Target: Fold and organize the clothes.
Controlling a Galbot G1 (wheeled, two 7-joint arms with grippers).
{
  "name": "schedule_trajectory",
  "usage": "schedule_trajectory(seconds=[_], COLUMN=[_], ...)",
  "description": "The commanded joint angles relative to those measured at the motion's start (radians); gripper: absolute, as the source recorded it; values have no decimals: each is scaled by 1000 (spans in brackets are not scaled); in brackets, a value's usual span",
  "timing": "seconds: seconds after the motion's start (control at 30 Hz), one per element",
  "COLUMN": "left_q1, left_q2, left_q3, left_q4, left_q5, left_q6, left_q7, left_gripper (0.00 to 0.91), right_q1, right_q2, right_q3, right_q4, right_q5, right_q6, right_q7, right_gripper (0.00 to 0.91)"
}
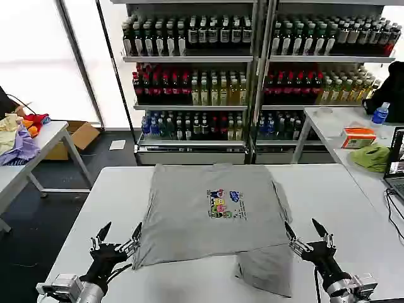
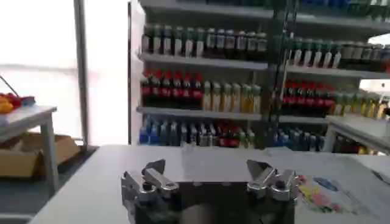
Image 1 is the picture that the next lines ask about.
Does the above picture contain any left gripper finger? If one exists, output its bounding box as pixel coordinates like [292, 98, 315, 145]
[89, 221, 113, 253]
[118, 222, 143, 258]

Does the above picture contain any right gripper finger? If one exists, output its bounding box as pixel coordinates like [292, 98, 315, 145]
[311, 218, 336, 251]
[283, 221, 306, 255]

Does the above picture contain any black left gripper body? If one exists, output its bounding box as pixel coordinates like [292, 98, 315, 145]
[79, 242, 128, 290]

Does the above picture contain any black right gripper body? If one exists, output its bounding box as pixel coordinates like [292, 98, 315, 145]
[300, 241, 352, 287]

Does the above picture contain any grey printed shirt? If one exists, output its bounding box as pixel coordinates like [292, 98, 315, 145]
[131, 163, 294, 298]

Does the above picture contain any white desk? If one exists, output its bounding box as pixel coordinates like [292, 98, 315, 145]
[333, 146, 404, 247]

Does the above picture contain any green cloth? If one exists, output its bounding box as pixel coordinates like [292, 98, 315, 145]
[350, 143, 392, 173]

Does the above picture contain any orange tissue box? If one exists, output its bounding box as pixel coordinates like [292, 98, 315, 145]
[340, 126, 378, 149]

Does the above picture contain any brown cardboard box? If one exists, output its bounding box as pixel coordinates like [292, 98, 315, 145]
[44, 121, 101, 161]

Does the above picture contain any black laptop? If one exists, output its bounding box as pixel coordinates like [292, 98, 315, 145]
[383, 126, 404, 201]

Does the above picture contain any white side table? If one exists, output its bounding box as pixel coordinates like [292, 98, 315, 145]
[292, 106, 404, 165]

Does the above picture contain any white table with grey legs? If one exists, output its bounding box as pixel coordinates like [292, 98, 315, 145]
[0, 121, 94, 234]

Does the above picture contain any purple cloth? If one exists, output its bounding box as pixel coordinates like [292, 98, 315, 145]
[0, 124, 42, 167]

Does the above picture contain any blue capped water bottle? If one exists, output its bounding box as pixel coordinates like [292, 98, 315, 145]
[372, 102, 389, 124]

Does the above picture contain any red orange cloth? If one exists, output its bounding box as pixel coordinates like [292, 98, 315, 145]
[22, 112, 51, 137]

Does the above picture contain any pale yellow cloth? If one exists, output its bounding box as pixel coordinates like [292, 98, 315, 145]
[0, 114, 25, 155]

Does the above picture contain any shelf rack with bottles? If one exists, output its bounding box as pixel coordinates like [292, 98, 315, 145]
[255, 0, 398, 165]
[121, 0, 258, 165]

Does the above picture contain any black bag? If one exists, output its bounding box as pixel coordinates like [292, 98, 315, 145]
[362, 61, 404, 124]

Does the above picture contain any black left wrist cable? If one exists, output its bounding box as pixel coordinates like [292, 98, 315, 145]
[105, 261, 132, 283]

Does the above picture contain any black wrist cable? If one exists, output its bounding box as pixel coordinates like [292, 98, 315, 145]
[105, 261, 132, 283]
[312, 266, 323, 303]

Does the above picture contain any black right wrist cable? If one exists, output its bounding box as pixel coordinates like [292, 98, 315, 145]
[312, 266, 323, 303]

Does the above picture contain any black laptop cable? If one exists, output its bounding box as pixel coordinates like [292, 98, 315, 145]
[384, 187, 404, 246]

